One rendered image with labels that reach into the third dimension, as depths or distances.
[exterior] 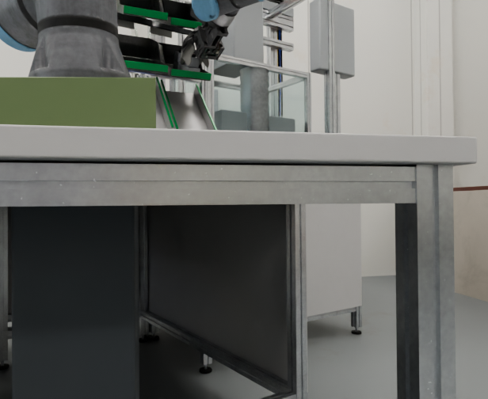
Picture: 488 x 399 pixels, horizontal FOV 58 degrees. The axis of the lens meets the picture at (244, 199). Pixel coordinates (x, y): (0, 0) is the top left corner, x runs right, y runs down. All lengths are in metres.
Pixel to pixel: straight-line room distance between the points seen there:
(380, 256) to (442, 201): 4.48
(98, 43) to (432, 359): 0.60
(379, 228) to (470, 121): 1.65
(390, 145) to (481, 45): 5.52
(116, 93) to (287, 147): 0.27
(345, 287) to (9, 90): 2.29
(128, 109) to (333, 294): 2.14
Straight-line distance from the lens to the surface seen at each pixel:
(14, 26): 0.85
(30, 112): 0.63
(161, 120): 1.41
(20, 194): 0.45
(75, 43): 0.69
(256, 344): 1.76
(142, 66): 1.39
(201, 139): 0.42
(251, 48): 2.55
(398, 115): 5.18
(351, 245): 2.69
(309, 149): 0.44
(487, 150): 5.78
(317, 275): 2.51
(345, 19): 2.96
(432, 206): 0.53
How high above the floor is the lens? 0.79
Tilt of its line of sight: 1 degrees up
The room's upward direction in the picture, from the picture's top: straight up
